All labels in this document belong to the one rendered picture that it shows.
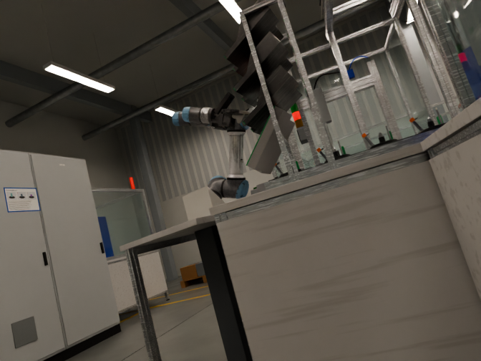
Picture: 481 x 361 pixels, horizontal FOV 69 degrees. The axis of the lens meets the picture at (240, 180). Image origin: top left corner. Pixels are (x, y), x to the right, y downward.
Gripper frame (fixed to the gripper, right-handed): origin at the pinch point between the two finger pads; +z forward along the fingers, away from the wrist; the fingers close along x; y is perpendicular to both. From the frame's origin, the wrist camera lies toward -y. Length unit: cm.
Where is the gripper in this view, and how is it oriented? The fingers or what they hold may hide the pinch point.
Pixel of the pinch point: (250, 113)
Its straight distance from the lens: 162.6
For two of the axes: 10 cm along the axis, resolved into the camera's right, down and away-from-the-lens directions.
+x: -3.9, -0.4, -9.2
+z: 9.1, 1.3, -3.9
